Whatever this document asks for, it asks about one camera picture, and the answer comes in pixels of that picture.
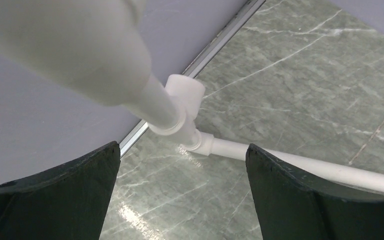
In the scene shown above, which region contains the white PVC pipe stand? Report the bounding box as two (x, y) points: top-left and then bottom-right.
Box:
(0, 0), (384, 198)

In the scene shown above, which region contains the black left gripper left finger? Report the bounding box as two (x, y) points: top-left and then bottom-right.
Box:
(0, 141), (121, 240)

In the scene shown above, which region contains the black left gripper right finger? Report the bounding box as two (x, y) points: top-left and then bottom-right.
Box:
(245, 144), (384, 240)

